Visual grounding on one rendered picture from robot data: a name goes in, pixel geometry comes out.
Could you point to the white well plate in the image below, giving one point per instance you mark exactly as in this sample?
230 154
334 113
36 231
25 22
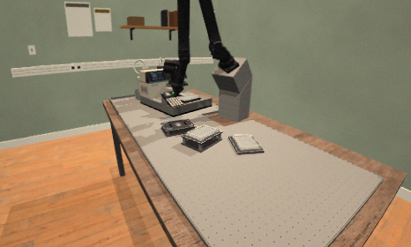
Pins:
188 97
201 132
245 141

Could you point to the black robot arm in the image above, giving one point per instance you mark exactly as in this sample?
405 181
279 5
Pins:
226 63

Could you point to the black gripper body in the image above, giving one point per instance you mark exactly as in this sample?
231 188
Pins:
179 82

